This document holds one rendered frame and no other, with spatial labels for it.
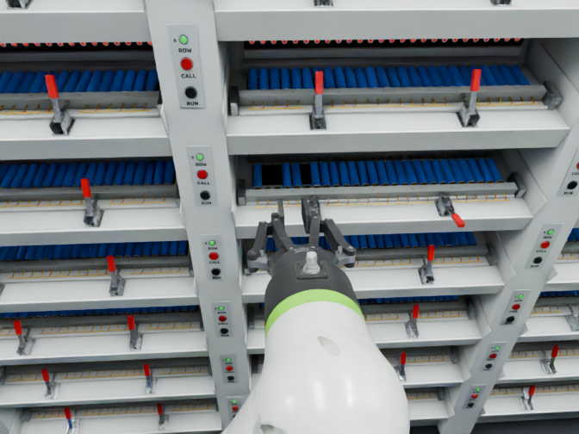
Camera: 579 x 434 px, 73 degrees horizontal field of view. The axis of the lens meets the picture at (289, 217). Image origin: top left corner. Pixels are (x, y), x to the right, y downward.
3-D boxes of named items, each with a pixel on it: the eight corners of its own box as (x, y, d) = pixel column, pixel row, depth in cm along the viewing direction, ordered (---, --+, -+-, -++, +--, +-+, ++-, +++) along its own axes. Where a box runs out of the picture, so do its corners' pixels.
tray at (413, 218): (523, 229, 84) (547, 201, 76) (236, 238, 81) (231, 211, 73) (489, 161, 95) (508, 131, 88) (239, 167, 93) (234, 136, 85)
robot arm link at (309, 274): (266, 378, 38) (360, 372, 39) (262, 275, 33) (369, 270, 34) (265, 335, 44) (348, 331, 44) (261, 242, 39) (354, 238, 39)
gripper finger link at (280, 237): (299, 278, 48) (288, 280, 47) (279, 237, 57) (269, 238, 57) (299, 250, 46) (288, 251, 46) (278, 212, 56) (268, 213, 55)
